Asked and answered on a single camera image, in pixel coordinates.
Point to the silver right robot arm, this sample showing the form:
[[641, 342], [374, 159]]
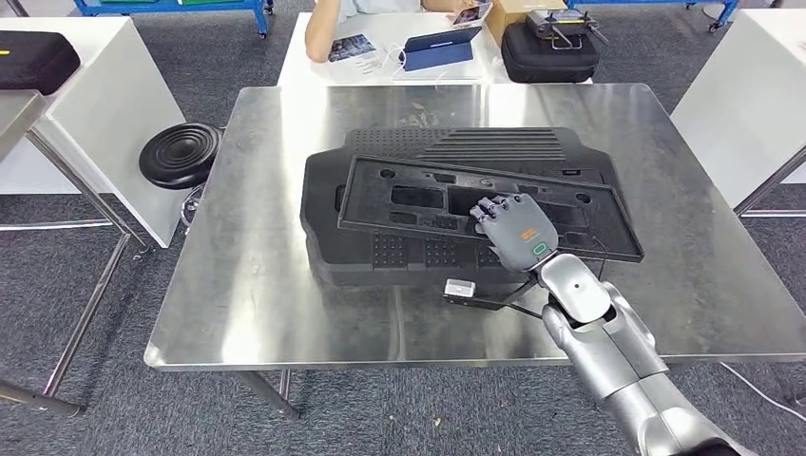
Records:
[[604, 352]]

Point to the black padded case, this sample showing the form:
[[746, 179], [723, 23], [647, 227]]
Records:
[[34, 60], [548, 63]]

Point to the black plastic panel part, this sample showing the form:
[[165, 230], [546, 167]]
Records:
[[371, 208]]

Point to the smartphone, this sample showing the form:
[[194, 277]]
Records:
[[472, 14]]

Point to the grey remote controller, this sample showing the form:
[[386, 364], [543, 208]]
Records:
[[560, 19]]

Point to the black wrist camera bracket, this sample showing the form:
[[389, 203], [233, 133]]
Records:
[[478, 303]]

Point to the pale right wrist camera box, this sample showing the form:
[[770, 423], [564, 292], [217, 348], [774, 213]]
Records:
[[460, 288]]

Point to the large black moulded part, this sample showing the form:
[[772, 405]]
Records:
[[390, 141]]

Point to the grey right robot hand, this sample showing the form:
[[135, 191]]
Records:
[[522, 233]]

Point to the blue tablet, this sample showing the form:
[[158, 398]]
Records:
[[437, 53]]

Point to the blue metal shelf rack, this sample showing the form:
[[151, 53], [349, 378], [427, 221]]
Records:
[[189, 7]]

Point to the person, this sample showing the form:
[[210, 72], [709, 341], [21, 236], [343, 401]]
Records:
[[318, 31]]

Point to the printed booklet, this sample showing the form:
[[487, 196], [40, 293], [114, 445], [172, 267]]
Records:
[[349, 48]]

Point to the white table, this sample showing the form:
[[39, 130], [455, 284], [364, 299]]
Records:
[[302, 72]]

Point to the cardboard box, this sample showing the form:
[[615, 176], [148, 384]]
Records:
[[504, 16]]

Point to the steel table frame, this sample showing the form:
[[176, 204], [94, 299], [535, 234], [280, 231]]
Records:
[[768, 182]]

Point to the steel workbench table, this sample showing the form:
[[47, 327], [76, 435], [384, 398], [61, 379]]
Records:
[[252, 283]]

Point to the black round stool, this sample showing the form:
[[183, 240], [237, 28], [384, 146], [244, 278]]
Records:
[[179, 154]]

